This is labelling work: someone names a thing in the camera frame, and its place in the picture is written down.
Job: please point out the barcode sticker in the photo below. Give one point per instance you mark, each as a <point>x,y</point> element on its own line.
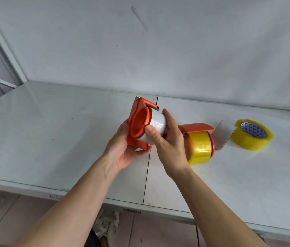
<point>132,211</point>

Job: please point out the orange tape dispenser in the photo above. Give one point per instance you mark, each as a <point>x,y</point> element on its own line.
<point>139,120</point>
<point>196,128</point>

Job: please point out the yellow tape roll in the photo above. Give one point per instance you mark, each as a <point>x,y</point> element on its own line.
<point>248,144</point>
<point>199,149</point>

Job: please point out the white metal frame post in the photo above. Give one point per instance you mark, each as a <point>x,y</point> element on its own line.
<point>4,46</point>

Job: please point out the white tape core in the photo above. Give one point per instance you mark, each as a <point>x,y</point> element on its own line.
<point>224,133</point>
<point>158,120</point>

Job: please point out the person's right hand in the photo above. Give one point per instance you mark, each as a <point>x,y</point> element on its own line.
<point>173,151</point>

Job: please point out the person's right forearm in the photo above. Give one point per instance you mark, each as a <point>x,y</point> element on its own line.
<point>217,216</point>

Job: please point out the person's left forearm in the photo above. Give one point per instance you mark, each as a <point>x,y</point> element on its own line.
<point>65,210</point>

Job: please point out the person's left hand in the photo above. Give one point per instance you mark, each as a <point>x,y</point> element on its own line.
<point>119,154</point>

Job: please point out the white left shoe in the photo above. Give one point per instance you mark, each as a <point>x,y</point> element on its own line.
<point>107,223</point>

